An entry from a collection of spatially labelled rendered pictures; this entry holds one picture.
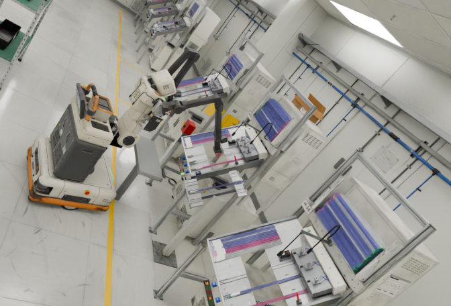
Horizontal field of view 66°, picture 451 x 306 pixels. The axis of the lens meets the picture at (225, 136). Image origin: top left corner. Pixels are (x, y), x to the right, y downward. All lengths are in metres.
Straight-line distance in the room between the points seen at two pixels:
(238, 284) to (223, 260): 0.21
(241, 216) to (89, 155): 1.70
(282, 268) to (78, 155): 1.73
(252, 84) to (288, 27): 2.09
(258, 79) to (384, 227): 2.67
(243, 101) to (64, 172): 2.53
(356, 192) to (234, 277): 1.06
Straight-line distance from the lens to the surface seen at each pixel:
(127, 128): 3.03
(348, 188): 2.70
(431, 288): 3.81
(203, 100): 2.92
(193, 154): 3.54
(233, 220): 3.77
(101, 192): 3.20
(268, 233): 2.70
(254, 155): 3.33
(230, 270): 2.54
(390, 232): 2.52
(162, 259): 3.43
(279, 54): 6.51
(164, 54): 7.64
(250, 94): 4.63
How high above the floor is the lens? 2.15
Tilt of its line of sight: 18 degrees down
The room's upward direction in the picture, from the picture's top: 39 degrees clockwise
